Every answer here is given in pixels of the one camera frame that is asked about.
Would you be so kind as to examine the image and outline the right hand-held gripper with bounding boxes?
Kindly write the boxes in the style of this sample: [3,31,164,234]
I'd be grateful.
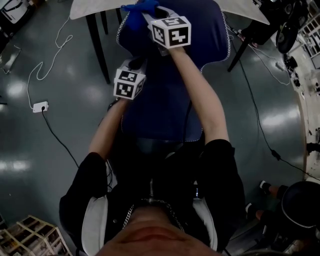
[140,5,193,57]

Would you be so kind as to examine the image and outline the blue wiping cloth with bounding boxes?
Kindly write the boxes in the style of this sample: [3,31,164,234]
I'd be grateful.
[120,0,161,31]

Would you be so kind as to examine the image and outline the white power strip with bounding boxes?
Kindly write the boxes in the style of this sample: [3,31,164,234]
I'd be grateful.
[32,100,50,114]

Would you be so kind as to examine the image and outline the person's right forearm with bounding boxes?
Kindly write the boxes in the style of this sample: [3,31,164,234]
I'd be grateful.
[168,46,230,146]

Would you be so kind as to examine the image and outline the white floor cable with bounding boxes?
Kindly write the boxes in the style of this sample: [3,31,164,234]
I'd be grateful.
[26,14,74,110]

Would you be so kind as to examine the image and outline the person's body in black clothing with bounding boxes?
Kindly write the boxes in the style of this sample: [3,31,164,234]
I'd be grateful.
[58,136,247,256]

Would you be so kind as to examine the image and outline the black floor cable with connector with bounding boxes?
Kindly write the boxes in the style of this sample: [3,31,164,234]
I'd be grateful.
[229,39,320,182]

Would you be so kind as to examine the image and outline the person's left forearm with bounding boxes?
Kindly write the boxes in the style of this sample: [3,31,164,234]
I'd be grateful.
[87,97,131,161]

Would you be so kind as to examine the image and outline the black power strip cable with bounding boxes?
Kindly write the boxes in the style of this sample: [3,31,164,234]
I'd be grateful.
[41,109,81,169]

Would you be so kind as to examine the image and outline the blue chair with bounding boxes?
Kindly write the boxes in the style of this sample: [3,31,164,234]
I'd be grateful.
[116,0,231,144]

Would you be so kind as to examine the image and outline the white table black legs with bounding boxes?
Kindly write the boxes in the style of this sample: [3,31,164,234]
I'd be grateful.
[68,0,271,85]

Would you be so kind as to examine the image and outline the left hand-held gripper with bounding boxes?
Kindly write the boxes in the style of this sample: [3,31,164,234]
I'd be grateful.
[112,57,148,101]

